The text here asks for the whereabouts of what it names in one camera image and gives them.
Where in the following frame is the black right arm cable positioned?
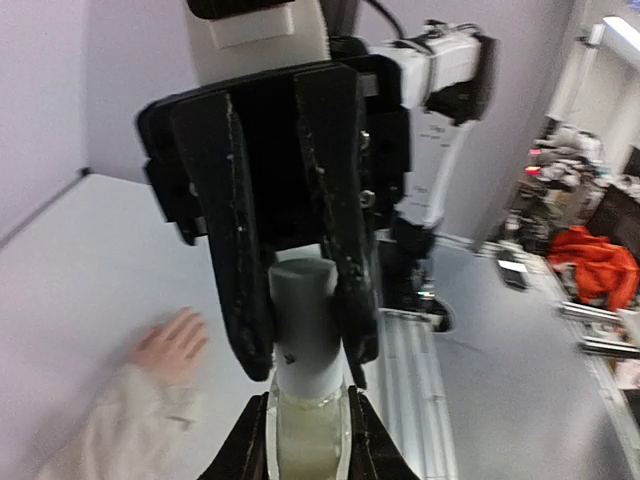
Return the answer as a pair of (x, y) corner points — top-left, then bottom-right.
(367, 0), (409, 39)

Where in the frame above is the mannequin hand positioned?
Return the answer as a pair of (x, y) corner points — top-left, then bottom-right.
(128, 307), (209, 386)

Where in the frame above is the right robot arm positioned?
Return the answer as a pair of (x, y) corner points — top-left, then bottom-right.
(136, 20), (498, 386)

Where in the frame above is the aluminium front table rail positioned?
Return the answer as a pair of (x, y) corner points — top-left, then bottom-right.
(377, 234), (461, 480)

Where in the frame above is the clear nail polish bottle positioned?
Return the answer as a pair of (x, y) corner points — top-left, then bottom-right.
(265, 385), (353, 480)

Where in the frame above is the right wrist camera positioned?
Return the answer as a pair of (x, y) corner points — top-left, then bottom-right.
(183, 1), (330, 85)

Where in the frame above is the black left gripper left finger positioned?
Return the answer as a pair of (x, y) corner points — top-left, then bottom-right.
(198, 393), (269, 480)

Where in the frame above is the white nail polish cap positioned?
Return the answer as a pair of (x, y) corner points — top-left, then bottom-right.
(269, 258), (344, 400)

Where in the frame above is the aluminium table rail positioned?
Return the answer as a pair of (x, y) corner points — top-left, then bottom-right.
(1, 167), (94, 249)
(377, 234), (461, 480)

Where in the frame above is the orange cloth in background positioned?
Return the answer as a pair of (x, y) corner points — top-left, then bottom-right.
(547, 226), (639, 311)

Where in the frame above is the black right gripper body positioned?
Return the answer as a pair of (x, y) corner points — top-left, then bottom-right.
(136, 55), (410, 253)

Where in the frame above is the beige zip jacket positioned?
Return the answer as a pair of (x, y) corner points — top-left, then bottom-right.
(36, 363), (203, 479)

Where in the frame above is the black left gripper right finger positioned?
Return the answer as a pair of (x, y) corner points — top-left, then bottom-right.
(348, 386), (419, 480)

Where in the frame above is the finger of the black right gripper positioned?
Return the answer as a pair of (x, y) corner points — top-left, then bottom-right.
(171, 92), (274, 382)
(294, 64), (379, 389)

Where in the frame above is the aluminium rear table rail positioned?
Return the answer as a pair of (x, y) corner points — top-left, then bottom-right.
(1, 167), (94, 249)

